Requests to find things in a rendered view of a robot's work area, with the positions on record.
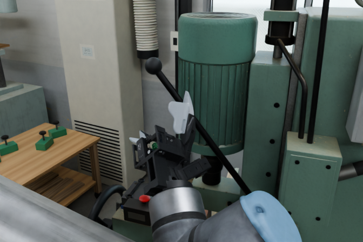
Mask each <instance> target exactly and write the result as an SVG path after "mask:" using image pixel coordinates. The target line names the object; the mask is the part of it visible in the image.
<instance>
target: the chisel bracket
mask: <svg viewBox="0 0 363 242"><path fill-rule="evenodd" d="M192 185H193V188H194V189H196V190H198V191H199V192H200V194H201V197H202V201H203V205H204V209H205V210H209V211H214V212H219V211H221V210H223V209H224V208H225V205H226V202H227V201H231V202H233V203H234V202H236V201H237V200H239V197H240V187H239V185H238V184H237V183H236V181H235V180H234V179H233V178H227V177H221V181H220V183H219V184H218V185H214V186H210V185H206V184H204V183H203V182H202V177H198V178H197V179H196V178H194V179H193V181H192Z"/></svg>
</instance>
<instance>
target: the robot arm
mask: <svg viewBox="0 0 363 242"><path fill-rule="evenodd" d="M168 111H169V113H170V114H171V115H172V117H173V119H174V121H173V131H174V133H176V134H180V139H179V138H176V137H174V136H172V135H170V134H168V133H167V132H165V129H164V128H163V127H160V126H158V125H155V126H154V127H155V131H156V132H155V133H154V134H153V135H148V134H147V133H145V132H144V131H142V130H140V132H139V134H140V139H138V138H131V137H130V138H129V139H130V141H132V142H133V143H135V144H137V145H135V144H132V150H133V161H134V166H135V169H138V170H142V171H145V172H148V177H149V183H148V184H147V185H146V186H144V187H143V189H144V195H147V196H152V198H151V199H150V201H149V212H150V220H151V228H152V236H153V242H302V239H301V236H300V233H299V231H298V229H297V227H296V225H295V223H294V221H293V219H292V218H291V216H290V214H289V213H288V212H287V210H286V209H285V208H284V207H283V206H282V205H281V203H280V202H279V201H278V200H277V199H275V197H273V196H272V195H270V194H269V193H267V192H264V191H254V192H252V193H250V194H248V195H246V196H241V197H240V199H239V200H237V201H236V202H234V203H233V204H231V205H230V206H228V207H226V208H224V209H223V210H221V211H219V212H218V213H216V214H214V215H213V216H211V217H209V218H208V219H207V218H206V213H205V209H204V205H203V201H202V197H201V194H200V192H199V191H198V190H196V189H194V188H193V185H192V183H190V182H189V180H191V179H193V178H196V179H197V178H198V177H202V176H203V175H204V174H205V173H207V170H208V169H210V168H211V165H210V163H209V162H208V160H207V159H206V157H204V158H202V159H200V158H198V159H196V160H193V161H192V162H191V163H190V164H188V166H187V164H186V163H188V162H189V157H190V154H191V149H192V145H193V142H194V139H195V135H196V121H195V116H194V110H193V105H192V101H191V97H190V94H189V92H187V91H185V93H184V98H183V103H182V102H174V101H172V102H170V103H169V105H168ZM135 151H137V152H138V162H137V161H136V153H135ZM0 242H135V241H133V240H131V239H129V238H127V237H125V236H123V235H121V234H119V233H117V232H115V231H113V230H111V229H109V228H107V227H105V226H103V225H101V224H99V223H97V222H95V221H93V220H91V219H89V218H87V217H85V216H83V215H81V214H79V213H77V212H75V211H73V210H71V209H69V208H67V207H65V206H63V205H61V204H59V203H56V202H54V201H52V200H50V199H48V198H46V197H44V196H42V195H40V194H38V193H36V192H34V191H32V190H30V189H28V188H26V187H24V186H22V185H20V184H18V183H16V182H14V181H12V180H10V179H8V178H6V177H4V176H2V175H0Z"/></svg>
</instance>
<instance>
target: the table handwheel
mask: <svg viewBox="0 0 363 242"><path fill-rule="evenodd" d="M124 191H127V190H126V188H125V187H123V186H122V185H118V184H116V185H111V186H110V187H108V188H107V189H105V190H104V191H103V192H102V193H101V194H100V196H99V197H98V198H97V200H96V201H95V203H94V205H93V207H92V209H91V211H90V213H89V215H88V218H89V219H91V220H93V221H95V222H97V223H99V224H101V225H103V226H105V227H107V228H109V229H111V230H113V227H112V219H108V218H104V219H103V220H102V219H101V218H100V217H99V216H98V215H99V213H100V211H101V209H102V207H103V206H104V204H105V203H106V201H107V200H108V199H109V198H110V197H111V196H112V195H113V194H114V193H119V194H120V196H121V197H122V196H123V192H124Z"/></svg>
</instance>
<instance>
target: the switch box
mask: <svg viewBox="0 0 363 242"><path fill-rule="evenodd" d="M346 130H347V133H348V135H349V138H350V140H351V141H352V142H356V143H363V46H362V51H361V56H360V60H359V66H358V70H357V76H356V79H355V84H354V89H353V94H352V99H351V103H350V107H349V112H348V117H347V122H346Z"/></svg>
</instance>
